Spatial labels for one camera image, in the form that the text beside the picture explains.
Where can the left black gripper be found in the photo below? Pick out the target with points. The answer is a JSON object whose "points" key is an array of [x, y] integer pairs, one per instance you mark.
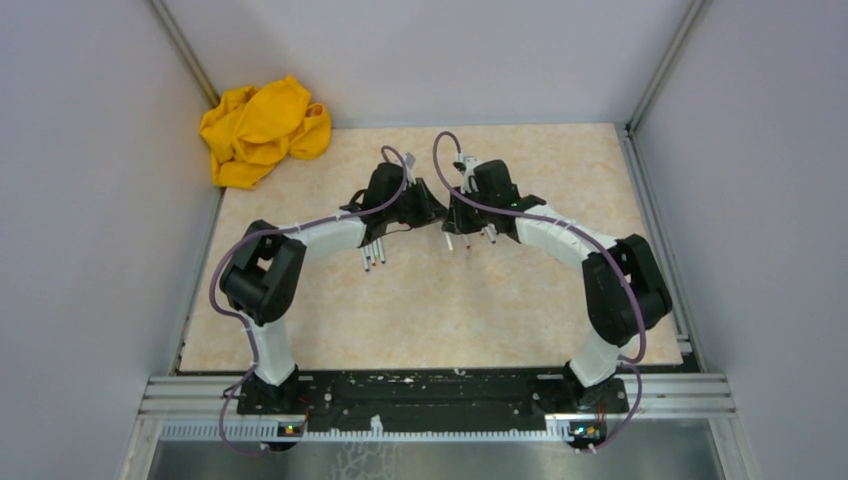
{"points": [[429, 206]]}

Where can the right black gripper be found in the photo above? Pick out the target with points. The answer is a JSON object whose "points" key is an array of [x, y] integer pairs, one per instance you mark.
{"points": [[456, 222]]}

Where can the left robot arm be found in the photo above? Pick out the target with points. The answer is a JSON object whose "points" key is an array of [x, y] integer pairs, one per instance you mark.
{"points": [[260, 275]]}

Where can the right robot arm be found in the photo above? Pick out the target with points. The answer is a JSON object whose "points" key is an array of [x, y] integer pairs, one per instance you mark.
{"points": [[625, 292]]}

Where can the yellow crumpled cloth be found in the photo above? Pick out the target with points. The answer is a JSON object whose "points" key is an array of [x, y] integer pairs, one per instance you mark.
{"points": [[252, 129]]}

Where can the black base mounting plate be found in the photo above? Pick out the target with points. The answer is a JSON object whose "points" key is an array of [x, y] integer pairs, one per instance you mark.
{"points": [[447, 418]]}

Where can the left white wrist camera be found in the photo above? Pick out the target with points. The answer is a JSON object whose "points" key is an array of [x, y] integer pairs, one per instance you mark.
{"points": [[409, 161]]}

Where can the aluminium frame rail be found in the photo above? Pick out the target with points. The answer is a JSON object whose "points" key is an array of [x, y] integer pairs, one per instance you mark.
{"points": [[695, 395]]}

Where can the slotted cable duct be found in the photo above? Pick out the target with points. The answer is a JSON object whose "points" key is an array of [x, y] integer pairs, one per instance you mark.
{"points": [[270, 431]]}

